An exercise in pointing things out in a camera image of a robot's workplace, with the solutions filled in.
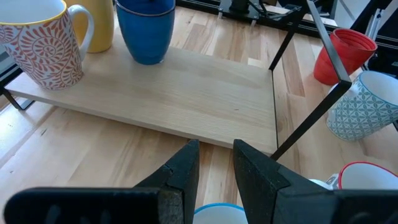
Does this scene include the white mug green leaf pattern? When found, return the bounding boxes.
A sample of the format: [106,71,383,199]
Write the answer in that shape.
[325,70,398,142]

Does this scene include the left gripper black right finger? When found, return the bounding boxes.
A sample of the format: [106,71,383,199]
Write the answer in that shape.
[233,139,398,224]

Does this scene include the white mug blue rim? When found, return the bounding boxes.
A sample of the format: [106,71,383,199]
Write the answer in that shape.
[192,202,249,224]

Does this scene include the black table frame rail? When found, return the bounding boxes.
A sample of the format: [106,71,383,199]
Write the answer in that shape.
[175,0,340,32]

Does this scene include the black frame structure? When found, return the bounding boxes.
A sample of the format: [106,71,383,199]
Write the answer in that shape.
[351,0,398,77]

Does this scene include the white mug orange floral pattern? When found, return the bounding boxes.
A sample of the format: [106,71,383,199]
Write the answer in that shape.
[0,0,95,91]

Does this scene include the grey diamond mug red rim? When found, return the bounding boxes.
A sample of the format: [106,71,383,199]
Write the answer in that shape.
[309,161,398,191]

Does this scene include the red ribbed cup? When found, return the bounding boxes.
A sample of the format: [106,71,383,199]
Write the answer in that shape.
[313,27,379,86]

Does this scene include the yellow mug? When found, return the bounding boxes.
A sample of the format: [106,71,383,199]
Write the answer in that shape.
[63,0,115,54]

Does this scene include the black metal rack wooden shelf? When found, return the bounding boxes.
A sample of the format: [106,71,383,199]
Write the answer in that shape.
[0,0,354,162]

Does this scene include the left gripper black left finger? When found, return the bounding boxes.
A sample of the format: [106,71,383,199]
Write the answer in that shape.
[4,139,200,224]

